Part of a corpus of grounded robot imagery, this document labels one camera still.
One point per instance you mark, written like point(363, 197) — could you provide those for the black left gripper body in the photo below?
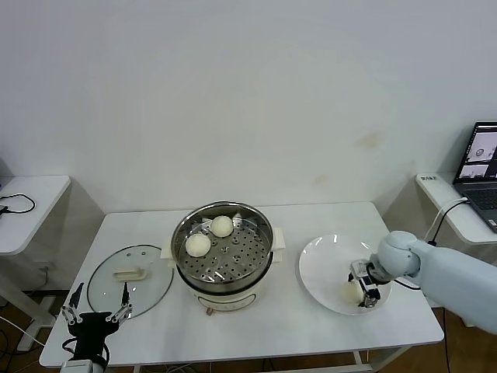
point(91, 330)

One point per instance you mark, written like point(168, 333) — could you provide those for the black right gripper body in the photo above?
point(369, 281)

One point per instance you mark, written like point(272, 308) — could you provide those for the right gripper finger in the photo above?
point(370, 297)
point(351, 277)

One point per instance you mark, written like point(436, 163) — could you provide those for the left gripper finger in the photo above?
point(125, 299)
point(74, 311)

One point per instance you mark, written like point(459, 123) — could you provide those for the white steamed baozi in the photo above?
point(349, 294)
point(198, 245)
point(222, 226)

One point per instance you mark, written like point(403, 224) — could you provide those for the round glass pot lid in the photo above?
point(147, 279)

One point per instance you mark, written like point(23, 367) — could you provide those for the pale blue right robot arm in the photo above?
point(446, 272)

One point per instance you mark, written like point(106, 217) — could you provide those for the perforated steel steamer basket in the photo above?
point(240, 256)

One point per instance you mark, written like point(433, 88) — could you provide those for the white round plate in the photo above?
point(326, 264)

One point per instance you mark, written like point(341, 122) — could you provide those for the cream electric cooker base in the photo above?
point(225, 297)

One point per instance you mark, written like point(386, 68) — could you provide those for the white side table with label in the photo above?
point(435, 190)

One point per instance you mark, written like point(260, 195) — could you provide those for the small printed table label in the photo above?
point(428, 178)

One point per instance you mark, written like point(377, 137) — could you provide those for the grey open laptop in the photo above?
point(477, 194)

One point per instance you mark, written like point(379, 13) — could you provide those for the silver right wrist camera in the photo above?
point(363, 268)

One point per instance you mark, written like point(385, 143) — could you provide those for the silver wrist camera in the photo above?
point(77, 367)
point(363, 268)

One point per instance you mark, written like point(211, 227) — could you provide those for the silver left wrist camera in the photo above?
point(77, 367)

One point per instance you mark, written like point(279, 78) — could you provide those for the white wall socket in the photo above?
point(46, 267)

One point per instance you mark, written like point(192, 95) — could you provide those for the white main table frame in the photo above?
point(361, 368)

